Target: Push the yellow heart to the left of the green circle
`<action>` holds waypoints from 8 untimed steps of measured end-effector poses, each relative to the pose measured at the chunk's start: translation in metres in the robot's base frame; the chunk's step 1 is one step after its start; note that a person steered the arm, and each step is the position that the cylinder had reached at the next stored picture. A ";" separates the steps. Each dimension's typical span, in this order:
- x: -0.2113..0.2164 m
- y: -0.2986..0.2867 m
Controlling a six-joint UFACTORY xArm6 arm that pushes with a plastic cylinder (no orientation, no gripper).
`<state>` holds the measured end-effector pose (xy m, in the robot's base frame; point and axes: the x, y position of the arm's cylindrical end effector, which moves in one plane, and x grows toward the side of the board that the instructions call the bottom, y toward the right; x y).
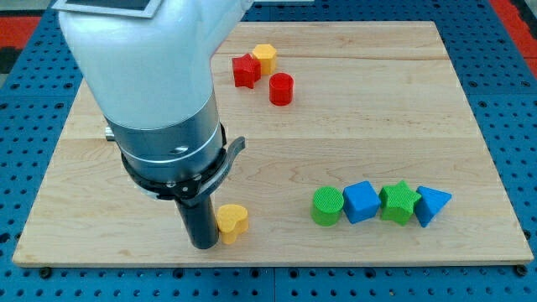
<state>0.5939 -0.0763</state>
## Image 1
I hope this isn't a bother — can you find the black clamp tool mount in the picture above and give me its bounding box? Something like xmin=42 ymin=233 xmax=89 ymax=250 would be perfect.
xmin=122 ymin=137 xmax=246 ymax=206

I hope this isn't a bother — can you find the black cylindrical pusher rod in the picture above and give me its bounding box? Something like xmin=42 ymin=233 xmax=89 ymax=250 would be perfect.
xmin=175 ymin=197 xmax=219 ymax=249

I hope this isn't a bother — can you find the yellow heart block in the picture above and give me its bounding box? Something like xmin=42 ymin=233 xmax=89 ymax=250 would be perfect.
xmin=216 ymin=204 xmax=249 ymax=245

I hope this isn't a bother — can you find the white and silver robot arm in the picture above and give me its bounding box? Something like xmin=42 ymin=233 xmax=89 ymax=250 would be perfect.
xmin=53 ymin=0 xmax=252 ymax=249

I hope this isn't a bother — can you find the green cylinder block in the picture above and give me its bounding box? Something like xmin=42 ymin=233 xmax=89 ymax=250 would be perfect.
xmin=310 ymin=186 xmax=344 ymax=227

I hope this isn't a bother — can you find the red star block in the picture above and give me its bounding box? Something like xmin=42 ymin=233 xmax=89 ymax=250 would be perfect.
xmin=232 ymin=54 xmax=261 ymax=89

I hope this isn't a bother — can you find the red cylinder block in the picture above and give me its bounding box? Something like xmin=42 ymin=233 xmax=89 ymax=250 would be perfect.
xmin=269 ymin=72 xmax=295 ymax=106

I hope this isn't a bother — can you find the yellow hexagon block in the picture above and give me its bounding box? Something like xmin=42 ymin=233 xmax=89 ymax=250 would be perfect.
xmin=252 ymin=44 xmax=278 ymax=76

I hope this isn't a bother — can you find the blue cube block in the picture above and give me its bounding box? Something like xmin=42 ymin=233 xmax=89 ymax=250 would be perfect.
xmin=343 ymin=180 xmax=381 ymax=224

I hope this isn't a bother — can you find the wooden board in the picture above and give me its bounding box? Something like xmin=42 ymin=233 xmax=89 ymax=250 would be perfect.
xmin=13 ymin=22 xmax=534 ymax=268

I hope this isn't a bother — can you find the green star block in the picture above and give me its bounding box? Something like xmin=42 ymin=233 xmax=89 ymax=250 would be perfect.
xmin=378 ymin=180 xmax=421 ymax=227

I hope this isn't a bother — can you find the blue triangle block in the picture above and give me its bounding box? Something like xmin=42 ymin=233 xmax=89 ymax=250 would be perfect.
xmin=414 ymin=186 xmax=452 ymax=227

